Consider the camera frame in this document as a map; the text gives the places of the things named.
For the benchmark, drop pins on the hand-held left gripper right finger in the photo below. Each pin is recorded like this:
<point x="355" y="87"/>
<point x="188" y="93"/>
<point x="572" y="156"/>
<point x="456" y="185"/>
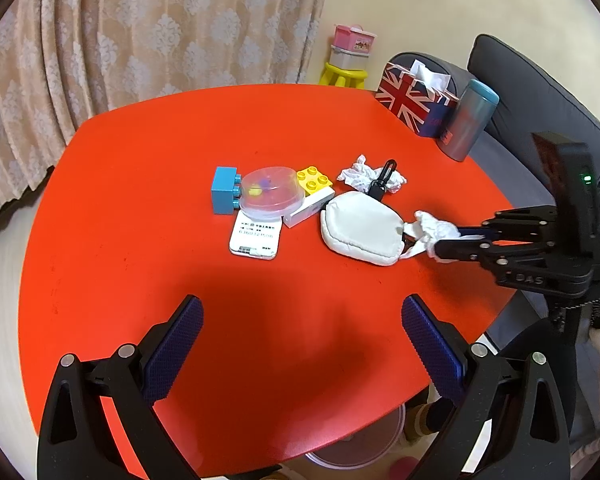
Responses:
<point x="430" y="345"/>

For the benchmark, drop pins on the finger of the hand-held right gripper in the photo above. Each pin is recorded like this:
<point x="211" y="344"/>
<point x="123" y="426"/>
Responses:
<point x="470" y="251"/>
<point x="520" y="222"/>

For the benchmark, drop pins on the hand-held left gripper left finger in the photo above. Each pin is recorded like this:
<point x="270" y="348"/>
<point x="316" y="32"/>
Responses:
<point x="175" y="350"/>

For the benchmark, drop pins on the white tissue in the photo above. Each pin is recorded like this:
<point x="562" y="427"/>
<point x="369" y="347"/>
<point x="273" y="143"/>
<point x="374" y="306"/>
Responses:
<point x="430" y="225"/>
<point x="352" y="172"/>

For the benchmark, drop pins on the white padded pouch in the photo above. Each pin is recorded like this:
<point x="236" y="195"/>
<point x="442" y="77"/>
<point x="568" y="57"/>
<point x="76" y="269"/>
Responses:
<point x="360" y="230"/>

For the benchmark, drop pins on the black carabiner clip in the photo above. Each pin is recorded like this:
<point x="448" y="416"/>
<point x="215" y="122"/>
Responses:
<point x="377" y="187"/>

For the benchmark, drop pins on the white card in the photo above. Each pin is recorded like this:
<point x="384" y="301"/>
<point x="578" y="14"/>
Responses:
<point x="255" y="240"/>

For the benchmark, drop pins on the blue toy block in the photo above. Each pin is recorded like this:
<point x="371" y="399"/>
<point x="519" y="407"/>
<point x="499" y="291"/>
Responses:
<point x="222" y="192"/>

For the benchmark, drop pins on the clear round pill case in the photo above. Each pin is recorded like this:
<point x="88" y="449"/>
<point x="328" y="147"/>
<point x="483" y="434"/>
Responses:
<point x="275" y="195"/>

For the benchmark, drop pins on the person's foot in striped sock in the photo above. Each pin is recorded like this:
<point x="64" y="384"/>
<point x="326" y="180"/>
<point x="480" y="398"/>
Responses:
<point x="422" y="422"/>

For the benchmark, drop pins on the blue grey thermos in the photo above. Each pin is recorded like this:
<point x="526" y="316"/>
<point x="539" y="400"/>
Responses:
<point x="462" y="120"/>

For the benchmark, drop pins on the grey sofa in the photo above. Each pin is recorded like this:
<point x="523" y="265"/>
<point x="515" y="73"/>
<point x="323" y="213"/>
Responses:
<point x="530" y="95"/>

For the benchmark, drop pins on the flag print tissue box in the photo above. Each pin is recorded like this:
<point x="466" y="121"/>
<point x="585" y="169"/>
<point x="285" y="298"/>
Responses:
<point x="405" y="95"/>

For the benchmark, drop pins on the small white box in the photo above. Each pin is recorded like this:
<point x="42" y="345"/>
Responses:
<point x="305" y="210"/>

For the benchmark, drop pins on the yellow toy block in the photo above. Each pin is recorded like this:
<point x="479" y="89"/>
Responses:
<point x="312" y="182"/>

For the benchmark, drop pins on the yellow plastic stool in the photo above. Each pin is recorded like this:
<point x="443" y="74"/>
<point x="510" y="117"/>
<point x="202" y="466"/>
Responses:
<point x="340" y="74"/>

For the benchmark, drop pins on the grey storage box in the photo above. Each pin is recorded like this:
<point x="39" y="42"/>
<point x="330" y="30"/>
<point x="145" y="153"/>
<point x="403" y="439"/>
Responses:
<point x="347" y="59"/>

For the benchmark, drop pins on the pink storage box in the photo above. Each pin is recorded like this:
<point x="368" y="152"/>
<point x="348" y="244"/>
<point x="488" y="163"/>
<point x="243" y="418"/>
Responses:
<point x="352" y="37"/>

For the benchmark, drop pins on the beige patterned curtain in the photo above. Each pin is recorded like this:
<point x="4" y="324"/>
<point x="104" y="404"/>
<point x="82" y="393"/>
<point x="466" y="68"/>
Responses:
<point x="130" y="35"/>

